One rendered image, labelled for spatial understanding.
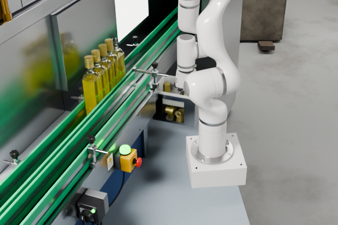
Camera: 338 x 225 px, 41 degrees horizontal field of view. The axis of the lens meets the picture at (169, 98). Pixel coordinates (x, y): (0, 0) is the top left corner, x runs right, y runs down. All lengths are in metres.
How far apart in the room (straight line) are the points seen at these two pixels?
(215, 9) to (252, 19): 3.31
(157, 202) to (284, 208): 1.29
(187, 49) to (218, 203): 0.68
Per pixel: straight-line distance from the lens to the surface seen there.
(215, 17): 1.73
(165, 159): 2.18
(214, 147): 1.98
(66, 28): 1.90
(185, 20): 1.96
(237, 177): 2.03
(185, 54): 2.07
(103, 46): 1.91
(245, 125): 3.75
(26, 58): 1.76
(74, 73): 2.00
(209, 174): 1.99
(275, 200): 3.12
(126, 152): 1.81
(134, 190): 2.03
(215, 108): 1.87
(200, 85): 1.77
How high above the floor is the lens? 2.13
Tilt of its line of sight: 32 degrees down
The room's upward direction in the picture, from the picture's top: 1 degrees counter-clockwise
